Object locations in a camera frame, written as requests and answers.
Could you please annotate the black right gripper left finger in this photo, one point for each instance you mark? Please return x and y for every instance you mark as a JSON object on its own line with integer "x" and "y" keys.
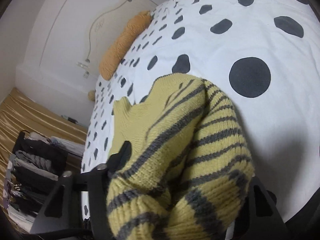
{"x": 76, "y": 207}

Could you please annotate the white black dotted bed cover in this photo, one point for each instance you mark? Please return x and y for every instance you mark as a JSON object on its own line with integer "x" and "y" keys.
{"x": 264, "y": 54}

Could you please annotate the white metal headboard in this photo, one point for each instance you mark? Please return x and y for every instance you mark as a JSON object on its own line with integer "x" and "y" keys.
{"x": 105, "y": 27}

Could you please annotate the yellow grey striped knit sweater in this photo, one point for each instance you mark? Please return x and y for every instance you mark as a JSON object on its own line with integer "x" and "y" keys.
{"x": 189, "y": 169}

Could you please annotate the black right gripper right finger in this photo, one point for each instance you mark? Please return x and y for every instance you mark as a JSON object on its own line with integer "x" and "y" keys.
{"x": 259, "y": 217}

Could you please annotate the gold yellow curtain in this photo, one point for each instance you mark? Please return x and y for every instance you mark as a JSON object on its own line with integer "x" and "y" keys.
{"x": 19, "y": 113}

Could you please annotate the orange bolster pillow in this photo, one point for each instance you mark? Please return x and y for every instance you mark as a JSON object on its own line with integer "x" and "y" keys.
{"x": 116, "y": 52}

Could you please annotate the round knitted plush toy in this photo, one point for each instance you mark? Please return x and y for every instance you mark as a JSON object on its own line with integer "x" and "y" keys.
{"x": 91, "y": 95}

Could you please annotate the black clothes storage rack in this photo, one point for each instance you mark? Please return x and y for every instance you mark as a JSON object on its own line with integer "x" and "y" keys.
{"x": 35, "y": 165}

